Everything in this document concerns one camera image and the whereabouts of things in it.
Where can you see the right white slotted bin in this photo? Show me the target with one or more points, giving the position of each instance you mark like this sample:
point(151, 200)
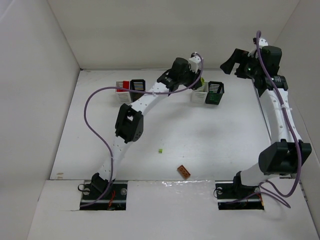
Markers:
point(199, 96)

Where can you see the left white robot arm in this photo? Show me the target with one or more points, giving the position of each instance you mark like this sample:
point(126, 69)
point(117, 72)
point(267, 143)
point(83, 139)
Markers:
point(129, 124)

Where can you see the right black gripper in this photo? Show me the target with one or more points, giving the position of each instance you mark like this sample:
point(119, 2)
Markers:
point(241, 66)

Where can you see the left black slotted bin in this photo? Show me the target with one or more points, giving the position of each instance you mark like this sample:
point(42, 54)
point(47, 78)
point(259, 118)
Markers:
point(138, 86)

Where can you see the aluminium rail right side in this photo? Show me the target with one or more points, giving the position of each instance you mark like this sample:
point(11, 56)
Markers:
point(264, 115)

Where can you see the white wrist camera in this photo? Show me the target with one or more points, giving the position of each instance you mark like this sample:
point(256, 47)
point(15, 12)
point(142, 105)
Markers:
point(196, 62)
point(261, 43)

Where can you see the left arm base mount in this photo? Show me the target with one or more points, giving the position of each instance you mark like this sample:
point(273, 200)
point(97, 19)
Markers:
point(114, 200)

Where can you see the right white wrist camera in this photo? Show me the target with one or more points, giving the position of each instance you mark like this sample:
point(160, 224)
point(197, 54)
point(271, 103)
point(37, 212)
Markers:
point(261, 43)

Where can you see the left white slotted bin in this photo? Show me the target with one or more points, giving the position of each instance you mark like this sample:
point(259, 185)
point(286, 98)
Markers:
point(123, 96)

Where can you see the black slotted bin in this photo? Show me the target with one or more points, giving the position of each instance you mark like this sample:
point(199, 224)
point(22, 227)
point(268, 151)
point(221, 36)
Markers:
point(138, 86)
point(215, 91)

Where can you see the white slotted bin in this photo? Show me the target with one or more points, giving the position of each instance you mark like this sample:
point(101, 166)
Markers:
point(199, 96)
point(123, 96)

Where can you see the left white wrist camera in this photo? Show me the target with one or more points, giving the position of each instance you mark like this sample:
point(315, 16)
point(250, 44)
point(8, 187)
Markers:
point(196, 62)

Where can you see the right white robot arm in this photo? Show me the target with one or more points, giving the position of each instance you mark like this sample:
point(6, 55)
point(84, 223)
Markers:
point(287, 151)

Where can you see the red lego plate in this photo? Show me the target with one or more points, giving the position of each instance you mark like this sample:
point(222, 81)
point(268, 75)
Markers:
point(123, 85)

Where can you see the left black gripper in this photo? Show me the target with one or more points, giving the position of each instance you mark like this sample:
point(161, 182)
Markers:
point(191, 81)

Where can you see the orange lego plate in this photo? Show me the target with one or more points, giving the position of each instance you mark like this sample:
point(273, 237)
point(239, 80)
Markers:
point(183, 172)

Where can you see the right black slotted bin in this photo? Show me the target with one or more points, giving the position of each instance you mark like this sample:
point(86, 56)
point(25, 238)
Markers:
point(215, 91)

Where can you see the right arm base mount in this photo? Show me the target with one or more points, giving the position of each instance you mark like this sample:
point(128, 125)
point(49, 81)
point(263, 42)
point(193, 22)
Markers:
point(243, 198)

